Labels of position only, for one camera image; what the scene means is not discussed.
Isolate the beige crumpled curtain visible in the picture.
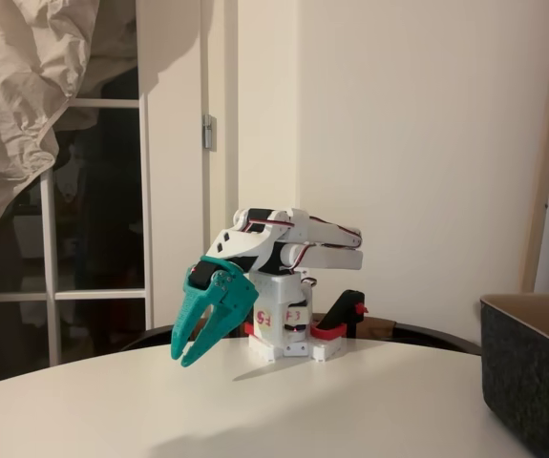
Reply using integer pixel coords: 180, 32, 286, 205
0, 0, 139, 390

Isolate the wooden frame with frosted panel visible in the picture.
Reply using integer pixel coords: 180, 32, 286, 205
517, 0, 549, 295

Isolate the dark grey felt box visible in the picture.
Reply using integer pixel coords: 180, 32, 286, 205
479, 292, 549, 458

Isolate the white glazed door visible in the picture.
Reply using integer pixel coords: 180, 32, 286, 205
0, 0, 155, 368

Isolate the dark wooden chair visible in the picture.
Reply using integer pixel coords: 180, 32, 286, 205
120, 312, 483, 355

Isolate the black clamp with red knob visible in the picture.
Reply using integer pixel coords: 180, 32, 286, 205
310, 288, 369, 343

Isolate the metal door hinge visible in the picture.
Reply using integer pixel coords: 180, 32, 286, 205
201, 113, 218, 152

